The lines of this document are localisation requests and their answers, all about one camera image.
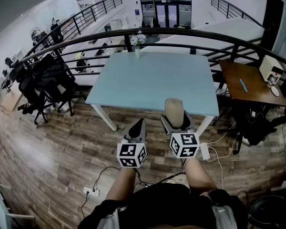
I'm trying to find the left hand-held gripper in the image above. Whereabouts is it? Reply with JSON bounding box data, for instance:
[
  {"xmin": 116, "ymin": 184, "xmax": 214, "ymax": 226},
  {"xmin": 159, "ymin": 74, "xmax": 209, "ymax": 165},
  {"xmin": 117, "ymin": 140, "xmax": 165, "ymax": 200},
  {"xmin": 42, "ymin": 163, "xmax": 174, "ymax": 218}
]
[{"xmin": 116, "ymin": 118, "xmax": 148, "ymax": 169}]

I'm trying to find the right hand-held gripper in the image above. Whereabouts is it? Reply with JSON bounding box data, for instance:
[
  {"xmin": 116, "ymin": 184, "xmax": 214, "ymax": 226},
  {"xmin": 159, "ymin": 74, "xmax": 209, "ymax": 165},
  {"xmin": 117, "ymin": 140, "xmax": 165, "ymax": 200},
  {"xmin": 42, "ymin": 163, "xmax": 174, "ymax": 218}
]
[{"xmin": 160, "ymin": 110, "xmax": 201, "ymax": 160}]

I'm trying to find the beige item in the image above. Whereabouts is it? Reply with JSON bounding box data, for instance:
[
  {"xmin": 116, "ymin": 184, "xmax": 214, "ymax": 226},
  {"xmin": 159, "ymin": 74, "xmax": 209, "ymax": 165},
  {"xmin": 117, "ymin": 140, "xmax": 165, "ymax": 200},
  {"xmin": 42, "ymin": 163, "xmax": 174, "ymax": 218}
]
[{"xmin": 164, "ymin": 98, "xmax": 184, "ymax": 130}]

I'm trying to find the person's right forearm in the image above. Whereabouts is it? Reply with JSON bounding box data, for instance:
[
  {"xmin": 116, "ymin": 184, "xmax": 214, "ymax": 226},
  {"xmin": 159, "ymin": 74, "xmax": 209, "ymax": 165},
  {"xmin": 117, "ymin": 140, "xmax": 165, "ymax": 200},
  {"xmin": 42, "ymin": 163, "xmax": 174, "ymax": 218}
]
[{"xmin": 183, "ymin": 157, "xmax": 218, "ymax": 191}]

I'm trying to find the person's left forearm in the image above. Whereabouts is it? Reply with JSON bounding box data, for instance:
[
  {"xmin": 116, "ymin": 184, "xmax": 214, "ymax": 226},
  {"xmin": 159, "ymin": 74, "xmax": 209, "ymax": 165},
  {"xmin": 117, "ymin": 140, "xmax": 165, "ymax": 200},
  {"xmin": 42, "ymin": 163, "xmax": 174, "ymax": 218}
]
[{"xmin": 105, "ymin": 167, "xmax": 138, "ymax": 201}]

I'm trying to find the white power adapter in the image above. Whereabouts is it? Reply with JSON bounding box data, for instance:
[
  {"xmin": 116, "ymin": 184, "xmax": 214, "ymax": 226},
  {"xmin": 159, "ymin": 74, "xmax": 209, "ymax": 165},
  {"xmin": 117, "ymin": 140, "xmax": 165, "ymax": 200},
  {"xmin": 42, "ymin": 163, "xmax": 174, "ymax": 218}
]
[{"xmin": 199, "ymin": 142, "xmax": 211, "ymax": 161}]

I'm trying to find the light blue table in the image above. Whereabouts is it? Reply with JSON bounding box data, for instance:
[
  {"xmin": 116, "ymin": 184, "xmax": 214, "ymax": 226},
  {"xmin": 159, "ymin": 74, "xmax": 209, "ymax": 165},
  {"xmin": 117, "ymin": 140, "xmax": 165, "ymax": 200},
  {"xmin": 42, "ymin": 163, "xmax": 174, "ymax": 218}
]
[{"xmin": 85, "ymin": 51, "xmax": 220, "ymax": 132}]

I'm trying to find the white floor power strip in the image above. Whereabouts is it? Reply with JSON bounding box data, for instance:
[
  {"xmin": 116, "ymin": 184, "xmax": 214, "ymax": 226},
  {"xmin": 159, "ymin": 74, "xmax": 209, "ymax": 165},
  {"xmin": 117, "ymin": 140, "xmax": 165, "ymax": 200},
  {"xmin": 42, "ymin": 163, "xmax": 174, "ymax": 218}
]
[{"xmin": 83, "ymin": 186, "xmax": 101, "ymax": 197}]

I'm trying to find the person's black shirt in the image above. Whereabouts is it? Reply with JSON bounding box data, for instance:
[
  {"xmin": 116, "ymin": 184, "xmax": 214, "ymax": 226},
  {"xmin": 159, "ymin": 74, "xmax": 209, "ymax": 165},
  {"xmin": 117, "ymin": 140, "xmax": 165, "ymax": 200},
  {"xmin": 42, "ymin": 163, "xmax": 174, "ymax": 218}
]
[{"xmin": 77, "ymin": 182, "xmax": 249, "ymax": 229}]

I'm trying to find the blue pen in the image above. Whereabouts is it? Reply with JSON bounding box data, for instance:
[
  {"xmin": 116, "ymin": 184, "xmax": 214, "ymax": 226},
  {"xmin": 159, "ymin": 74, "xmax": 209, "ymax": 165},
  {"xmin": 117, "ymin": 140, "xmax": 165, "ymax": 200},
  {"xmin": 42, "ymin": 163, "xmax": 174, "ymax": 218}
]
[{"xmin": 239, "ymin": 78, "xmax": 249, "ymax": 93}]

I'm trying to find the brown wooden side desk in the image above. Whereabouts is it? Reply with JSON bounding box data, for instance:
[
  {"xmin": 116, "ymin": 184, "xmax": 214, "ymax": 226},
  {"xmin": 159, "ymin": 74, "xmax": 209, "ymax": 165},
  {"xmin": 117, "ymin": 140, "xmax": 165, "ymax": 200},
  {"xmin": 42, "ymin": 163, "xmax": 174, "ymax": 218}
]
[{"xmin": 218, "ymin": 59, "xmax": 286, "ymax": 107}]

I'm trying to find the black swivel chair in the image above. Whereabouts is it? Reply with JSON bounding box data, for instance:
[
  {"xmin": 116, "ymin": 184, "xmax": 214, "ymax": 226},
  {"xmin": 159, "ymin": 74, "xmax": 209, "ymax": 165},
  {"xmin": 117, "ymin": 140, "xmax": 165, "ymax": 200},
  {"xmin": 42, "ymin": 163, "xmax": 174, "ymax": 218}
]
[{"xmin": 216, "ymin": 103, "xmax": 286, "ymax": 155}]

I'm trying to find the vase with white flowers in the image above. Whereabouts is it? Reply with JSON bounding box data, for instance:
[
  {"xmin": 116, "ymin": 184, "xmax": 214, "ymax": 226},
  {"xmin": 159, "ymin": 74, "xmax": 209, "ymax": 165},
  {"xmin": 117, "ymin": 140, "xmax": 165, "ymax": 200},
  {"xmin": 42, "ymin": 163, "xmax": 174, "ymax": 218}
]
[{"xmin": 129, "ymin": 30, "xmax": 147, "ymax": 59}]

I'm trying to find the black metal railing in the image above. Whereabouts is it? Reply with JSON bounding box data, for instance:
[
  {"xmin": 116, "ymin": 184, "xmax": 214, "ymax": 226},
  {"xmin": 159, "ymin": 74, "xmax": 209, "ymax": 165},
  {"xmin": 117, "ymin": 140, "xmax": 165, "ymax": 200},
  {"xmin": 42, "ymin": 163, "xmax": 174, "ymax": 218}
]
[{"xmin": 20, "ymin": 0, "xmax": 286, "ymax": 81}]

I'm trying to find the black office chair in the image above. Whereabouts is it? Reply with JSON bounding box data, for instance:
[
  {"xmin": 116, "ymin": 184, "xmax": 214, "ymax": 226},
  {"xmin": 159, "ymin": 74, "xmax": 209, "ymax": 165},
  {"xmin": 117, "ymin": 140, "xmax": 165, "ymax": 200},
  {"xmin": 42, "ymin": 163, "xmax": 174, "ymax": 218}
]
[
  {"xmin": 32, "ymin": 53, "xmax": 77, "ymax": 117},
  {"xmin": 15, "ymin": 74, "xmax": 50, "ymax": 126}
]

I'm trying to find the cream box appliance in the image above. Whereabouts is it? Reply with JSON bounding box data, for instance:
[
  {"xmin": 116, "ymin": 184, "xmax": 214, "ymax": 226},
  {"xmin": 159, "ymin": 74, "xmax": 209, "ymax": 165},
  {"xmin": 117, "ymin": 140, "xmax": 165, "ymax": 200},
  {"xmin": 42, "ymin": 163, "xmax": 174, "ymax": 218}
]
[{"xmin": 259, "ymin": 54, "xmax": 285, "ymax": 83}]

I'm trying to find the glass entrance door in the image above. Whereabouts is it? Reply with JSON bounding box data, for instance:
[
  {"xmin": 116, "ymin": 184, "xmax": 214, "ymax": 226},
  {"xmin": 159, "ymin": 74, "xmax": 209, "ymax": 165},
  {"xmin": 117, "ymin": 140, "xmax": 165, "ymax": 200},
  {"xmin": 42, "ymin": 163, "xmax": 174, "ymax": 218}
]
[{"xmin": 140, "ymin": 2, "xmax": 193, "ymax": 29}]

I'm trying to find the black round stool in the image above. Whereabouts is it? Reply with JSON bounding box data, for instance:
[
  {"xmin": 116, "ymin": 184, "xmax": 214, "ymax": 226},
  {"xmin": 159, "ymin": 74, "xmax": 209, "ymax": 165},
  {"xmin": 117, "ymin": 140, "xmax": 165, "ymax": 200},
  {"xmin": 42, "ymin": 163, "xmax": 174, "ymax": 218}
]
[{"xmin": 248, "ymin": 194, "xmax": 286, "ymax": 227}]

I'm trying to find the black cable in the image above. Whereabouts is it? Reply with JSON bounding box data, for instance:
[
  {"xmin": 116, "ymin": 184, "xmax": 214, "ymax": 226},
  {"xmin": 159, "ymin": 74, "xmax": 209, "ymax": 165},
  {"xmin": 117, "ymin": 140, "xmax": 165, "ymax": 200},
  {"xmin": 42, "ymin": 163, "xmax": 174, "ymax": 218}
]
[{"xmin": 81, "ymin": 166, "xmax": 122, "ymax": 219}]

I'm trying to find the white cable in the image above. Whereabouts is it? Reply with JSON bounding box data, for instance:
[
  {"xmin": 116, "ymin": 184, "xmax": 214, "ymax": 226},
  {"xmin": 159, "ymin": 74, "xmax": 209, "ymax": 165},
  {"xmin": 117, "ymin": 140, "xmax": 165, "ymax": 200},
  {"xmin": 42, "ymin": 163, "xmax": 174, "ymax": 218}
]
[{"xmin": 206, "ymin": 122, "xmax": 238, "ymax": 190}]

